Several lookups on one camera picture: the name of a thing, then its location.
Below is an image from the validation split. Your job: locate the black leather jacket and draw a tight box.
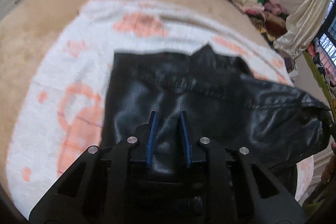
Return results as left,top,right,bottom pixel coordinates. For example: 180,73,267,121
100,46,335,175

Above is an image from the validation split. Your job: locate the bag of clothes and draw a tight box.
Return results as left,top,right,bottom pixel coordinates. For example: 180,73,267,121
280,52,299,82

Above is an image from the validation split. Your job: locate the pile of folded clothes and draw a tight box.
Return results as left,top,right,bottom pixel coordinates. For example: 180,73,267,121
231,0,289,45

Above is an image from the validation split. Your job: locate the person's right hand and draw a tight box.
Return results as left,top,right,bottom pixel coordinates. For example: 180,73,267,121
330,141,336,161

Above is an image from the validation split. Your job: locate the white and orange blanket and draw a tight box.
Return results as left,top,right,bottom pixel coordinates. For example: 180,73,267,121
5,0,314,219

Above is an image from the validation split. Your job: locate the cream satin curtain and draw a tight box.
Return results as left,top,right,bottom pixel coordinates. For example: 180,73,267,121
273,0,330,59

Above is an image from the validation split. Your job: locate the dark framed window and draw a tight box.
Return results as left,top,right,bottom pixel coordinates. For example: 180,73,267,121
313,0,335,79

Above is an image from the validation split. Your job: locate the tan bed cover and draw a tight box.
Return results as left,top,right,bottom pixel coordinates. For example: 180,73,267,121
0,0,271,188

